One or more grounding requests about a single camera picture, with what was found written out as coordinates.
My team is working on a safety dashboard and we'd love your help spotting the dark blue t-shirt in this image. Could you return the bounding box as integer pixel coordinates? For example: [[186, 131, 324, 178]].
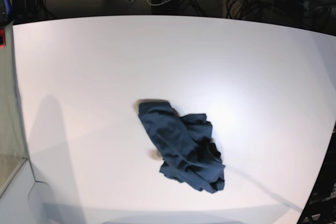
[[138, 101, 225, 194]]

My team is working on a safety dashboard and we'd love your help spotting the red black device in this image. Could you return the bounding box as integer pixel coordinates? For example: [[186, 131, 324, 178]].
[[0, 28, 6, 48]]

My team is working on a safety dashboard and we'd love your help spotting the blue handled tool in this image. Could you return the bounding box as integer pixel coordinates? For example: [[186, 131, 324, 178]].
[[3, 0, 12, 16]]

